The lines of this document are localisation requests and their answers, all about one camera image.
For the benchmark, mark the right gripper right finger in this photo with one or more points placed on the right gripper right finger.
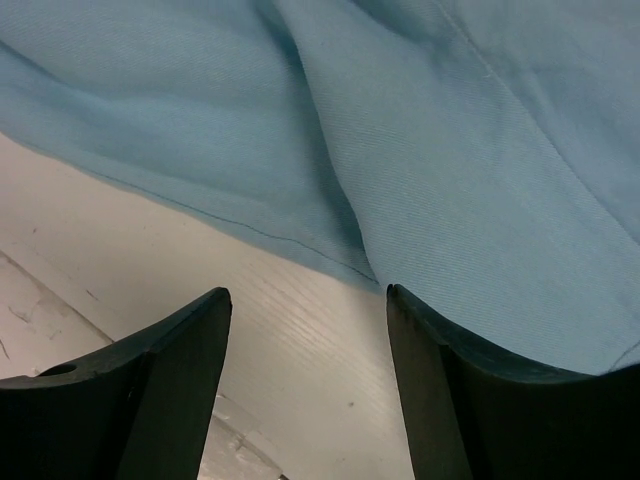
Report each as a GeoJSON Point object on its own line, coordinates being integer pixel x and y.
{"type": "Point", "coordinates": [474, 410]}

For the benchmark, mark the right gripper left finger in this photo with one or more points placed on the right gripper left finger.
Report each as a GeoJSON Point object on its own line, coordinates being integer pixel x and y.
{"type": "Point", "coordinates": [139, 408]}

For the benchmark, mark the light blue trousers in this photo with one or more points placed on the light blue trousers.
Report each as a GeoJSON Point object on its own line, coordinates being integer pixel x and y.
{"type": "Point", "coordinates": [482, 154]}

